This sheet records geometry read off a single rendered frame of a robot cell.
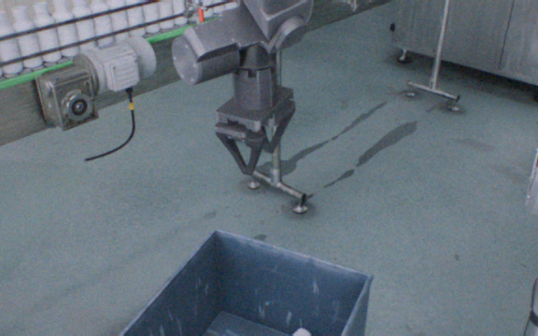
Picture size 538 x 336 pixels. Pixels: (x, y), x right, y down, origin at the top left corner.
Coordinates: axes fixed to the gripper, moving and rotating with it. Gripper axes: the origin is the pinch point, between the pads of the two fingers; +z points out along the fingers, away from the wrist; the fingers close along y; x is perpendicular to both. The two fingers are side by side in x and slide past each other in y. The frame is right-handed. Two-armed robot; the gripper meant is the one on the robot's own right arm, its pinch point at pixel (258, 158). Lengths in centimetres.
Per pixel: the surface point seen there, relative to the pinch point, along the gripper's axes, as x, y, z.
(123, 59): -77, -57, 21
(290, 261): -0.5, -11.1, 29.2
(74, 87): -84, -44, 26
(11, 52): -99, -39, 17
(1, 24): -101, -39, 9
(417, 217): -7, -159, 128
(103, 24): -92, -67, 17
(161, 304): -15.1, 8.3, 28.6
